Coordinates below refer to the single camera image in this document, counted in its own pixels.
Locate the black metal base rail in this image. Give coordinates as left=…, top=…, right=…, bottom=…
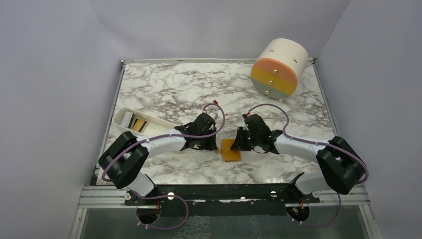
left=105, top=183, right=320, bottom=218

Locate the yellow leather card holder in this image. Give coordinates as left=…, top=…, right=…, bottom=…
left=217, top=138, right=241, bottom=162

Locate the cylindrical pastel drawer box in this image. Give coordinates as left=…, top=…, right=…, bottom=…
left=250, top=38, right=309, bottom=100

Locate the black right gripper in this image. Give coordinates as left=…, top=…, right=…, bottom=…
left=231, top=126, right=260, bottom=151

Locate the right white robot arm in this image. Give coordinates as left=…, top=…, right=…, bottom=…
left=231, top=114, right=367, bottom=203

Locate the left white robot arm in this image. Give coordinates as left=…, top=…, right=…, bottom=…
left=98, top=113, right=217, bottom=205

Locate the white oval plastic tray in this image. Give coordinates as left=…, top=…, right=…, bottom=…
left=112, top=107, right=177, bottom=136

